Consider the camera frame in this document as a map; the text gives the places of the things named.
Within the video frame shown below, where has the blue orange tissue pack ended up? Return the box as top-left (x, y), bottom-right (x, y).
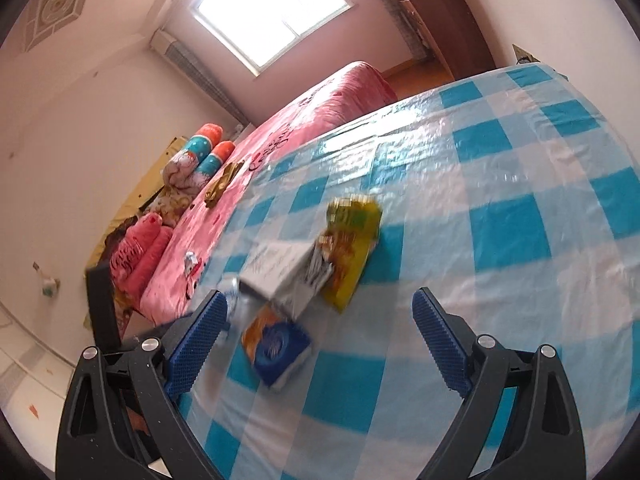
top-left (241, 304), bottom-right (312, 391)

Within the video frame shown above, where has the white milk carton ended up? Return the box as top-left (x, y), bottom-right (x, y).
top-left (239, 240), bottom-right (333, 321)

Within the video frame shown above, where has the yellow snack bag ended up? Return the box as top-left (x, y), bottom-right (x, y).
top-left (319, 195), bottom-right (383, 312)

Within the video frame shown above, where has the person's left hand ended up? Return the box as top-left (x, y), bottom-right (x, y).
top-left (127, 408), bottom-right (150, 436)

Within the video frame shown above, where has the small snack wrapper on bed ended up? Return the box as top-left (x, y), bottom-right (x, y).
top-left (183, 250), bottom-right (202, 300)

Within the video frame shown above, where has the folded pink blanket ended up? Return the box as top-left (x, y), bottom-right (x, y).
top-left (110, 212), bottom-right (172, 307)

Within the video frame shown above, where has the dark brown garment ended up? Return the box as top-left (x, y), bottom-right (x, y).
top-left (99, 216), bottom-right (138, 262)

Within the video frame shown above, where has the floral pillow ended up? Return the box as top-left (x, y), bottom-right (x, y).
top-left (144, 186), bottom-right (193, 228)

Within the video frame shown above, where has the white wardrobe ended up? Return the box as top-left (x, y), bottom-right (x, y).
top-left (0, 309), bottom-right (74, 474)

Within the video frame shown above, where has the olive green cloth on bed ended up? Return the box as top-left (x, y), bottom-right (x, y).
top-left (204, 160), bottom-right (244, 209)

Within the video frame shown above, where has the yellow headboard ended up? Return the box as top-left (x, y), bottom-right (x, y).
top-left (86, 136), bottom-right (186, 336)

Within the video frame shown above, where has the blue checkered plastic tablecloth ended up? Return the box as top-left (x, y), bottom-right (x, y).
top-left (180, 63), bottom-right (639, 479)

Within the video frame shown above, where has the pink love you bedspread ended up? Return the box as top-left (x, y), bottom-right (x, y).
top-left (138, 61), bottom-right (397, 325)

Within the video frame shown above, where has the grey checked curtain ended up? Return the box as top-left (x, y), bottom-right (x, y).
top-left (150, 28), bottom-right (250, 127)

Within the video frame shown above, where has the window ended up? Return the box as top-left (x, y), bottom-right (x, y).
top-left (191, 0), bottom-right (352, 76)

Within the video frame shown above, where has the brown wooden dresser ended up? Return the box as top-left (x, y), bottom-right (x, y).
top-left (408, 0), bottom-right (497, 79)

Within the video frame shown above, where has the hanging wall ornament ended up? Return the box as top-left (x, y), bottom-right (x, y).
top-left (32, 262), bottom-right (61, 298)

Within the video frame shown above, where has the wall socket plate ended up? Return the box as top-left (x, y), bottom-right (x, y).
top-left (512, 44), bottom-right (535, 64)

